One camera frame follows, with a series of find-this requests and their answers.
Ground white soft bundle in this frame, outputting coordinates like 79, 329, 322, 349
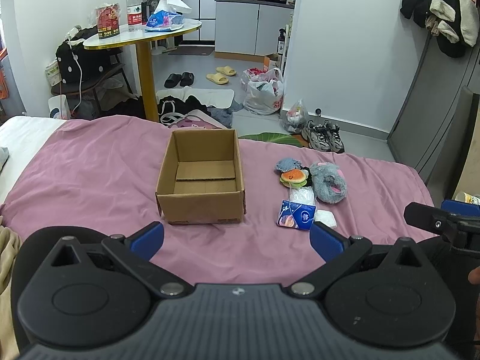
314, 210, 337, 229

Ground blue tissue pack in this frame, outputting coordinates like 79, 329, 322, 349
277, 200, 316, 231

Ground clear plastic bag packet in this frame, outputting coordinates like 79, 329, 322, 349
289, 186, 316, 206

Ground grey plush mouse slipper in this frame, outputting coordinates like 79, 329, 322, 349
309, 163, 347, 204

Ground black cloth toy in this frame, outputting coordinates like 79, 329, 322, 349
302, 164, 319, 188

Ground hamburger plush toy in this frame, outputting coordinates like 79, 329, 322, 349
280, 169, 308, 189

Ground blue denim cloth toy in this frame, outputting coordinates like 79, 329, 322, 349
275, 158, 302, 173

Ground grey wardrobe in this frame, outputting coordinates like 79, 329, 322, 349
387, 39, 479, 206

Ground cardboard box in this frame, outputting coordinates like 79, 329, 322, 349
155, 128, 246, 225

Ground pink bed sheet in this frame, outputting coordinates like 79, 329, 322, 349
1, 116, 432, 285

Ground grey sneaker right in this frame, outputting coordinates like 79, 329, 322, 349
325, 121, 345, 154

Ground grey sneaker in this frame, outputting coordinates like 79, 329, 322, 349
301, 120, 332, 152
325, 121, 345, 154

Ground green leaf cartoon rug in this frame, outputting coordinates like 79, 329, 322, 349
240, 133, 303, 147

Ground grey sneaker left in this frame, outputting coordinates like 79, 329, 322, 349
301, 120, 332, 152

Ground small clear trash bag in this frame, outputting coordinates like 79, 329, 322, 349
281, 99, 308, 134

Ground pink bear cushion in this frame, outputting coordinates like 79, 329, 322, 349
160, 110, 226, 129

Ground black clothing pile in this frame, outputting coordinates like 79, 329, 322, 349
157, 95, 211, 126

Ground white floor mat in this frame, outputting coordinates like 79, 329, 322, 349
155, 86, 234, 109

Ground black slipper left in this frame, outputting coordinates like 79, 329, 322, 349
163, 73, 182, 89

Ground black slipper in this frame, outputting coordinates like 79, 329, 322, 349
179, 72, 194, 87
163, 73, 182, 89

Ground dark chair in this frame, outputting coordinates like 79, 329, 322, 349
50, 47, 137, 117

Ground white red plastic bag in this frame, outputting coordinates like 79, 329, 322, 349
241, 67, 284, 116

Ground black slipper right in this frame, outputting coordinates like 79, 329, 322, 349
179, 72, 194, 87

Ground yellow slipper near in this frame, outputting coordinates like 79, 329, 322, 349
206, 72, 230, 86

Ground yellow slipper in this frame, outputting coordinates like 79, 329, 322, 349
206, 72, 230, 86
216, 66, 237, 77

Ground yellow slipper far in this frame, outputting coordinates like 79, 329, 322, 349
216, 66, 237, 77

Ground black polka dot bag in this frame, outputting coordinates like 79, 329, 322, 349
55, 26, 115, 84

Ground round white yellow-rimmed table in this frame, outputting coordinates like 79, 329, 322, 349
84, 19, 202, 122

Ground hanging dark clothes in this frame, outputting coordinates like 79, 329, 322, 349
400, 0, 479, 59

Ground black spray bottle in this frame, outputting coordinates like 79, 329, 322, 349
277, 28, 286, 55

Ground blue plastic bag on table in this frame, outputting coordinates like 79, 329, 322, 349
145, 10, 185, 33

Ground red snack jar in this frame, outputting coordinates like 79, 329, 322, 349
95, 3, 120, 39

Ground water bottle red label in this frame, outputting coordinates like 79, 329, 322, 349
127, 0, 143, 32

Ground white kitchen cabinet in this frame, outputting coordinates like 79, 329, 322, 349
214, 0, 295, 63

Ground white charging cable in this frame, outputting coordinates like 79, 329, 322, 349
65, 25, 85, 117

